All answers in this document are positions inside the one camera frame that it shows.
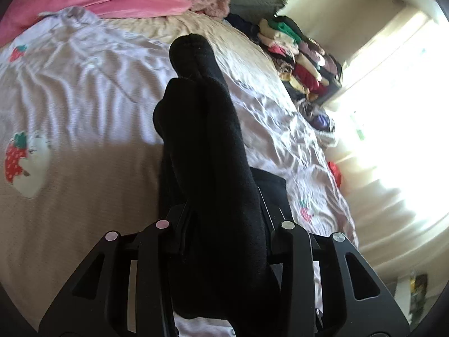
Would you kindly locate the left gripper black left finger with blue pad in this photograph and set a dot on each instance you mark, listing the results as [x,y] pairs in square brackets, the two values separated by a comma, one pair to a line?
[121,288]

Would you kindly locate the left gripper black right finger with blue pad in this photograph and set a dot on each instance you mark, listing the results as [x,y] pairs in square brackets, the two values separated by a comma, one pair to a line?
[327,288]

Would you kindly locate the black printed t-shirt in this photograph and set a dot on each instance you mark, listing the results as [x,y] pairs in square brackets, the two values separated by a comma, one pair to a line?
[219,256]

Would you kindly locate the stack of folded colourful clothes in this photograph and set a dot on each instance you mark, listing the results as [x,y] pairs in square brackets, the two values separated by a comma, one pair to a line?
[307,71]

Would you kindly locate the red small object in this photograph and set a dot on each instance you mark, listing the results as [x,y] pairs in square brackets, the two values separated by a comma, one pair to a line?
[336,173]

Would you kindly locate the lilac strawberry print bedsheet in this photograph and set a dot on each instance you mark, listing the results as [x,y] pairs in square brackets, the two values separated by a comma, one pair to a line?
[80,155]

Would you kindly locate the purple crumpled small garment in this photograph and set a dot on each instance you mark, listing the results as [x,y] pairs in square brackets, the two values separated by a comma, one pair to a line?
[323,126]

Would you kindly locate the cream quilt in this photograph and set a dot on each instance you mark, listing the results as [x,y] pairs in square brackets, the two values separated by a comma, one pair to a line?
[240,58]

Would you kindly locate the dark navy garment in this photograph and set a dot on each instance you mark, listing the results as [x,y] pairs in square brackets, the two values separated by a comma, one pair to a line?
[249,29]

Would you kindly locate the pink floral crumpled garment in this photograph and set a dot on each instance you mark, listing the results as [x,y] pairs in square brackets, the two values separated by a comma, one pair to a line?
[212,8]

